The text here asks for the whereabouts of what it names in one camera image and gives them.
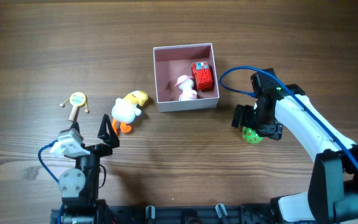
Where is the green numbered ball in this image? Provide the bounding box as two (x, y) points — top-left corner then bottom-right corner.
(242, 127), (263, 144)

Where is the red toy fire truck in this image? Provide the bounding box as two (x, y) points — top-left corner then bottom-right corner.
(191, 61), (214, 91)

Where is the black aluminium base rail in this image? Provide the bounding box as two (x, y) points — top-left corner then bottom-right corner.
(50, 202), (327, 224)

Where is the white plush duck yellow hat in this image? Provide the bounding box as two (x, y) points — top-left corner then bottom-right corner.
(111, 90), (149, 134)

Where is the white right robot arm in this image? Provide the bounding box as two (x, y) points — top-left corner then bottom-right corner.
(232, 68), (358, 223)

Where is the pink cardboard box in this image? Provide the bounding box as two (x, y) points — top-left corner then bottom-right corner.
(153, 43), (220, 112)

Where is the yellow wooden rattle drum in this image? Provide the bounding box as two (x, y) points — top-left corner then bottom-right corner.
(59, 91), (90, 122)

